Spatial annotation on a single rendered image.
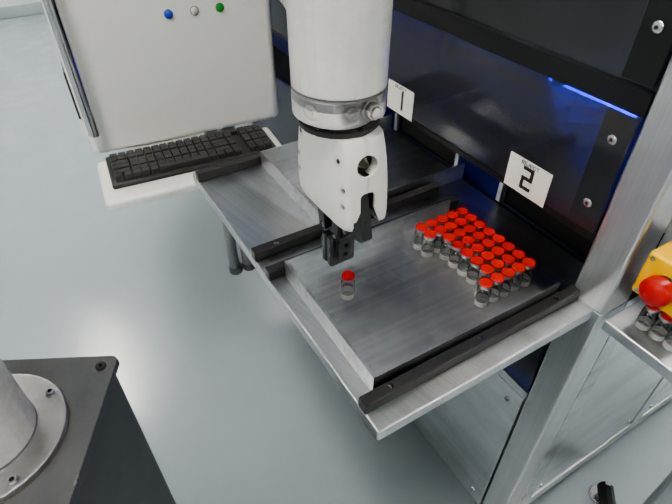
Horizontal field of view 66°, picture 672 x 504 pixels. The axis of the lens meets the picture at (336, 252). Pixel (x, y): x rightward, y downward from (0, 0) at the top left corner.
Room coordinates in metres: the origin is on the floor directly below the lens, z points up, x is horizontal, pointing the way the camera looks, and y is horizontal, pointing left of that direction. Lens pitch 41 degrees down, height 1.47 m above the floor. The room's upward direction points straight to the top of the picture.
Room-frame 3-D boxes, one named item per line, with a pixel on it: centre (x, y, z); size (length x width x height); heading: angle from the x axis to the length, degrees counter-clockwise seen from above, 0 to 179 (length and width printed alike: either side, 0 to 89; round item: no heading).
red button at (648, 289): (0.47, -0.42, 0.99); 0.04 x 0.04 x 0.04; 31
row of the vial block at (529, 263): (0.67, -0.26, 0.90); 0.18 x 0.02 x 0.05; 30
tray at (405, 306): (0.59, -0.13, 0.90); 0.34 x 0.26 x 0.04; 120
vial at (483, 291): (0.56, -0.23, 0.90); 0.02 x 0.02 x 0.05
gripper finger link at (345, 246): (0.42, -0.01, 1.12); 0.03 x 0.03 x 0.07; 32
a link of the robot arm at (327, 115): (0.43, 0.00, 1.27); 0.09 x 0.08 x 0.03; 32
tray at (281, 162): (0.94, -0.05, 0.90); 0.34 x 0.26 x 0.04; 121
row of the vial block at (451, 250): (0.63, -0.21, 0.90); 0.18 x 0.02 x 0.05; 30
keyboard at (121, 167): (1.13, 0.36, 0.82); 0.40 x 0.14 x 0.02; 115
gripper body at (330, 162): (0.43, 0.00, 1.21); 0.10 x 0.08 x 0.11; 32
